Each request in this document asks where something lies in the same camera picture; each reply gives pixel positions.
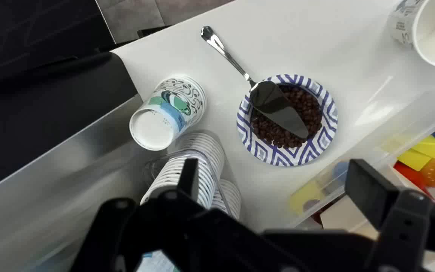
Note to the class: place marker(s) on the dark coffee beans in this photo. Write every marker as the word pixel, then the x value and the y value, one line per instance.
pixel 310 108

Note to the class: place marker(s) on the light wooden block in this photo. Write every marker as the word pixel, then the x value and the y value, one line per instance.
pixel 343 214

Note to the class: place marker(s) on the clear plastic bin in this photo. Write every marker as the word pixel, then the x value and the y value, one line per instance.
pixel 378 131

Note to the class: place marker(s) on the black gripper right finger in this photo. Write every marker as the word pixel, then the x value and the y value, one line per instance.
pixel 370 191

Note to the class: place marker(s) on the black coffee machine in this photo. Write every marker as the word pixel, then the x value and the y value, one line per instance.
pixel 52 116

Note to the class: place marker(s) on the metal sink drain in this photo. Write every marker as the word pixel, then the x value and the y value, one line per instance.
pixel 278 153

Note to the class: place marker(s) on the tall stack of paper cups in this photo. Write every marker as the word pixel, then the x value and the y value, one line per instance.
pixel 207 157

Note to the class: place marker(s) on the silver spoon with black head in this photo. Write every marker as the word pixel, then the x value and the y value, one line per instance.
pixel 278 111

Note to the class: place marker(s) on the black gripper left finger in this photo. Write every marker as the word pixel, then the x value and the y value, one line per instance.
pixel 188 176

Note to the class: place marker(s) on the red toy piece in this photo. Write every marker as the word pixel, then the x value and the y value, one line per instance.
pixel 408 176

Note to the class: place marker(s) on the paper cup with green print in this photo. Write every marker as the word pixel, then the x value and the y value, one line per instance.
pixel 177 104

